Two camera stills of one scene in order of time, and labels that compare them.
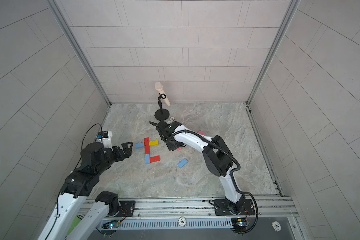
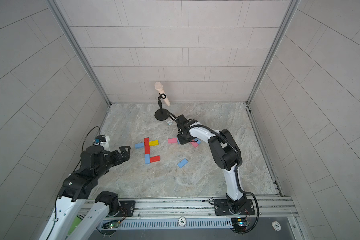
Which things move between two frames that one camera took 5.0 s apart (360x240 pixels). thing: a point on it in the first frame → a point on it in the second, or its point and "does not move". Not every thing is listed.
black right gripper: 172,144 → 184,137
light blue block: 182,162 does not move
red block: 154,158 does not move
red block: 147,148 does not move
